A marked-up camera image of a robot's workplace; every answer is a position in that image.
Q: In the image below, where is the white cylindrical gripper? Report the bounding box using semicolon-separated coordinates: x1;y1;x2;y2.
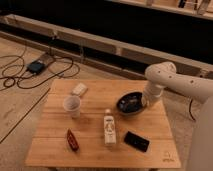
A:
142;81;164;107

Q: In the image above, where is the dark ceramic bowl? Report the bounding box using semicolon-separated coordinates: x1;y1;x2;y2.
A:
116;92;146;116

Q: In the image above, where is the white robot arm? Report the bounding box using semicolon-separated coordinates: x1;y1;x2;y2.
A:
143;62;213;171

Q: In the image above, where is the black rectangular case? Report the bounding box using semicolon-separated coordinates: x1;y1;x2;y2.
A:
124;131;149;152

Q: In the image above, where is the white plastic bottle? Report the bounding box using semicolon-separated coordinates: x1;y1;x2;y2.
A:
104;109;116;145

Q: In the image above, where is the wooden square table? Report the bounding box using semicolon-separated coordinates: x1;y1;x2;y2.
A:
26;79;181;168

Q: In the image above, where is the white paper cup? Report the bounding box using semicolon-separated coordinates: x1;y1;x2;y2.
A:
63;95;81;118

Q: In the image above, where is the blue power adapter box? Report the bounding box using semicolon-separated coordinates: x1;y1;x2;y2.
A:
27;61;45;74

